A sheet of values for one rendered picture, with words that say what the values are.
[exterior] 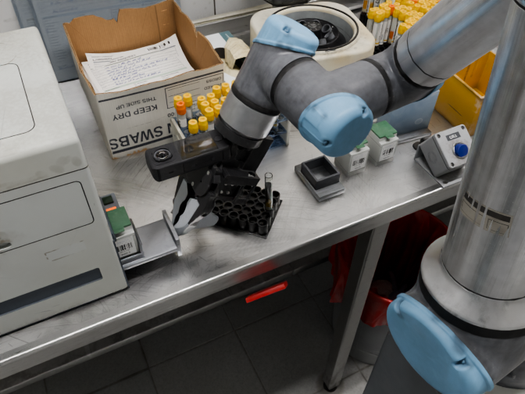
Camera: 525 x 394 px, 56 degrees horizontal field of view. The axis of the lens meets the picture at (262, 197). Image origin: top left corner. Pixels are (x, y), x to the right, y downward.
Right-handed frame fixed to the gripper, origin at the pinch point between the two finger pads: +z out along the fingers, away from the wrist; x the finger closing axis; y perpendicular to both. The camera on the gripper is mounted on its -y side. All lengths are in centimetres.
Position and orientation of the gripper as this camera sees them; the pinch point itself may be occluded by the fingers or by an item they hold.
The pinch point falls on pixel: (174, 228)
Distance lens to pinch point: 79.0
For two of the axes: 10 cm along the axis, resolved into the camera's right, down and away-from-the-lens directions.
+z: -4.6, 7.5, 4.8
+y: 7.7, 0.7, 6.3
